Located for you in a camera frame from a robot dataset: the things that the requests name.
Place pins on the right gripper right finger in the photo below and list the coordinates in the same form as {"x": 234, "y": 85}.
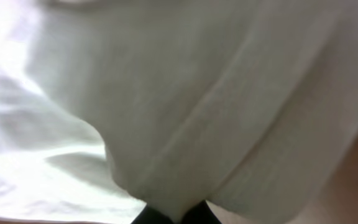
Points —
{"x": 200, "y": 214}

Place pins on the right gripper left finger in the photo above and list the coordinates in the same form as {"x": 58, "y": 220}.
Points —
{"x": 151, "y": 216}

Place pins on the white printed t-shirt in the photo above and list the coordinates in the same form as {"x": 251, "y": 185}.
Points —
{"x": 109, "y": 106}

